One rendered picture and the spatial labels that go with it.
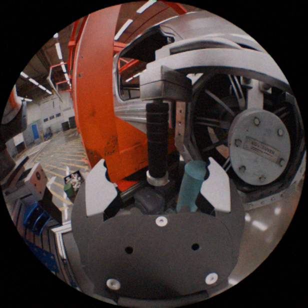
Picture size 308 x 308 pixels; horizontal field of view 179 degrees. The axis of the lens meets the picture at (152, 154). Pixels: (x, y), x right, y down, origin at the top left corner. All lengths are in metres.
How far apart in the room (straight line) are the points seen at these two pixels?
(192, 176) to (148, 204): 0.38
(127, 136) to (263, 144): 0.52
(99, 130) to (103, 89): 0.17
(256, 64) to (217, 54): 0.05
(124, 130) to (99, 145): 0.15
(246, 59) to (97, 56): 0.47
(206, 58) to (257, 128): 0.12
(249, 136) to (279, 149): 0.06
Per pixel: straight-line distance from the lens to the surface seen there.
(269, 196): 0.44
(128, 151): 0.52
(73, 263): 0.87
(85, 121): 0.42
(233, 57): 0.15
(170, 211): 0.86
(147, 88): 0.15
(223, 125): 0.43
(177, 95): 0.16
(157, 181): 0.19
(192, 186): 0.27
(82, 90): 0.43
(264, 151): 0.19
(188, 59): 0.16
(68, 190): 0.44
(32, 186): 0.42
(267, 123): 0.18
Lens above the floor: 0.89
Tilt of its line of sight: 28 degrees down
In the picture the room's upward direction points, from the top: 2 degrees counter-clockwise
